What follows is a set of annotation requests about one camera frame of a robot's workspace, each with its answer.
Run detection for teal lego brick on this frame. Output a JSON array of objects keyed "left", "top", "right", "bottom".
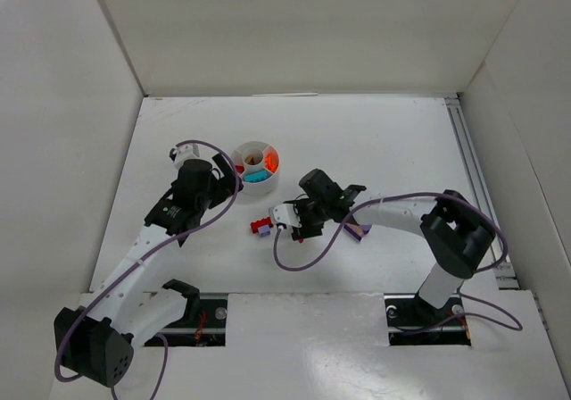
[{"left": 243, "top": 170, "right": 271, "bottom": 183}]

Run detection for orange lego wedge piece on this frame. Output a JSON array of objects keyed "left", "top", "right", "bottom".
[{"left": 266, "top": 162, "right": 278, "bottom": 172}]

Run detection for red lego brick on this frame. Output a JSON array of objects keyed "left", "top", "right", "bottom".
[{"left": 250, "top": 217, "right": 273, "bottom": 234}]

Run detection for orange round lego piece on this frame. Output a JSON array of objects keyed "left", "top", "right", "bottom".
[{"left": 264, "top": 154, "right": 279, "bottom": 166}]

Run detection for small lilac lego brick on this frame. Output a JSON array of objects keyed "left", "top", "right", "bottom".
[{"left": 258, "top": 225, "right": 271, "bottom": 238}]

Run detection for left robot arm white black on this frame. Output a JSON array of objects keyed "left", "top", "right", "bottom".
[{"left": 54, "top": 147, "right": 242, "bottom": 388}]

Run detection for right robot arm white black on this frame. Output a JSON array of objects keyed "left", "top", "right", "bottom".
[{"left": 279, "top": 169, "right": 499, "bottom": 331}]

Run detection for white round divided container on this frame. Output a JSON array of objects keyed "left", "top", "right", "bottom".
[{"left": 231, "top": 141, "right": 280, "bottom": 196}]

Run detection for purple lego butterfly piece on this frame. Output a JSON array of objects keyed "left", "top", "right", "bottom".
[{"left": 343, "top": 223, "right": 372, "bottom": 243}]

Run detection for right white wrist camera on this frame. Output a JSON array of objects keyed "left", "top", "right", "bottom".
[{"left": 269, "top": 204, "right": 302, "bottom": 229}]

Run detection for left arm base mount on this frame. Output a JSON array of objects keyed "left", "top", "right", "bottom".
[{"left": 160, "top": 294, "right": 228, "bottom": 347}]

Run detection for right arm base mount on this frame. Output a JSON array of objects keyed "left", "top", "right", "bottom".
[{"left": 384, "top": 294, "right": 471, "bottom": 346}]

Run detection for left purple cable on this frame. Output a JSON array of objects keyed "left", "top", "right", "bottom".
[{"left": 54, "top": 139, "right": 242, "bottom": 400}]

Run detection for purple cable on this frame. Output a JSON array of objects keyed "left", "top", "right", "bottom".
[
  {"left": 272, "top": 192, "right": 523, "bottom": 335},
  {"left": 54, "top": 139, "right": 242, "bottom": 400}
]

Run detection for aluminium rail right side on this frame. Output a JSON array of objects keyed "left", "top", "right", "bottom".
[{"left": 444, "top": 96, "right": 520, "bottom": 290}]

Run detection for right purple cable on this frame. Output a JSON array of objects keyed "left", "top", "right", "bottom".
[{"left": 272, "top": 192, "right": 523, "bottom": 335}]

